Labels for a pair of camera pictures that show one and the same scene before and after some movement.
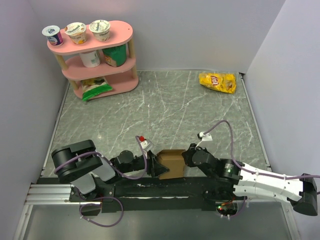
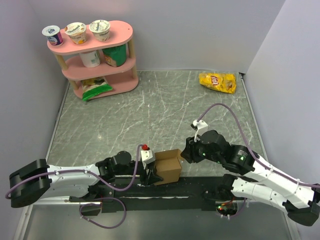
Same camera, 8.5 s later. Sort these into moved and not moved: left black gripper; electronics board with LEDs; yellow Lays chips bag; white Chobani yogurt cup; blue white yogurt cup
Moved: left black gripper
Not moved: white Chobani yogurt cup; electronics board with LEDs; yellow Lays chips bag; blue white yogurt cup
